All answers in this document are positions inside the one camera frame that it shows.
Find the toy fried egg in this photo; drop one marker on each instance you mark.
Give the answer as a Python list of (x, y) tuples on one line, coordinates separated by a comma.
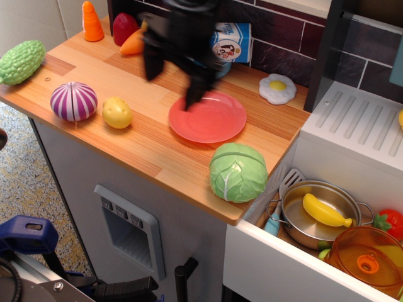
[(277, 89)]

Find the orange transparent lid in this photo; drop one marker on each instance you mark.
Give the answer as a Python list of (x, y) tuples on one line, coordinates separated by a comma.
[(370, 255)]

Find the green toy bitter gourd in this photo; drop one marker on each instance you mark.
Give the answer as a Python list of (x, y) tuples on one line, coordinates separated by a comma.
[(20, 62)]

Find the yellow toy banana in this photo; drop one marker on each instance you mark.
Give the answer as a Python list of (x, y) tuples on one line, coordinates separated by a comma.
[(323, 213)]

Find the upright orange toy carrot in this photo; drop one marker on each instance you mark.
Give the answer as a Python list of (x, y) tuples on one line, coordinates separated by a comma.
[(91, 24)]

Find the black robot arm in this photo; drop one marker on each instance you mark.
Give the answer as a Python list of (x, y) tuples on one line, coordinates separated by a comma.
[(208, 9)]

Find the grey ice dispenser panel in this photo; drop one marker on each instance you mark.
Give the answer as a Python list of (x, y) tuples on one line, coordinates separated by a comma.
[(134, 233)]

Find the white toy cabinet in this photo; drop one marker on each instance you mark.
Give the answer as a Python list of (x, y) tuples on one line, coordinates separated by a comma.
[(186, 231)]

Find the blue clamp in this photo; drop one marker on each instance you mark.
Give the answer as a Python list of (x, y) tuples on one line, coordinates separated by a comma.
[(28, 235)]

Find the red toy strawberry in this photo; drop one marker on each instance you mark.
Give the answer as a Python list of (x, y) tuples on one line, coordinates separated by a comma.
[(389, 221)]

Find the steel pot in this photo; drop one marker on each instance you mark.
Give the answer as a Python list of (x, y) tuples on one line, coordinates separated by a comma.
[(300, 226)]

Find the lying orange toy carrot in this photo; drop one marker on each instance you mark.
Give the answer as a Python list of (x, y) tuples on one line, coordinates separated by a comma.
[(134, 44)]

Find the blue white milk carton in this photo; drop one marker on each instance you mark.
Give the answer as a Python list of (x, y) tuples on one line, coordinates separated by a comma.
[(231, 42)]

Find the yellow toy potato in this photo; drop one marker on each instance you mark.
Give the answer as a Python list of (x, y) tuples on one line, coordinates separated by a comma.
[(116, 113)]

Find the green toy cabbage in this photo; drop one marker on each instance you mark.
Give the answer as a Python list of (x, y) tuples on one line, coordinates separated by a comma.
[(238, 173)]

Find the dark red toy pepper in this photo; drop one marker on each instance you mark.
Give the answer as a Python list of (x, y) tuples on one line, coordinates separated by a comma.
[(124, 26)]

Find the light blue bowl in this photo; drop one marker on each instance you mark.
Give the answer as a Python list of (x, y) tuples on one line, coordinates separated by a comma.
[(225, 68)]

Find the metal mounting bracket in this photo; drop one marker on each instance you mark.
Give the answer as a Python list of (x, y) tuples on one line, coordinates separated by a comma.
[(23, 278)]

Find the purple striped toy onion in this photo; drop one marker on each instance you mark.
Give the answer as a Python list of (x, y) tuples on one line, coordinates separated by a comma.
[(74, 101)]

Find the black clamp handle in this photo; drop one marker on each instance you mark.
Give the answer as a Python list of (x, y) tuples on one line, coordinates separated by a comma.
[(138, 290)]

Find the pink plastic plate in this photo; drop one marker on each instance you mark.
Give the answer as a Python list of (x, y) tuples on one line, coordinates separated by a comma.
[(216, 118)]

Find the black cabinet door handle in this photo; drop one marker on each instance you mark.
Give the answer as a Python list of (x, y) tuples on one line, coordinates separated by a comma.
[(181, 275)]

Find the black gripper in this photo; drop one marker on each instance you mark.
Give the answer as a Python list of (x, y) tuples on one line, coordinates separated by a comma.
[(184, 40)]

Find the yellow toy at right edge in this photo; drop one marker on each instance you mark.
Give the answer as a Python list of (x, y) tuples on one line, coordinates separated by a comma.
[(401, 118)]

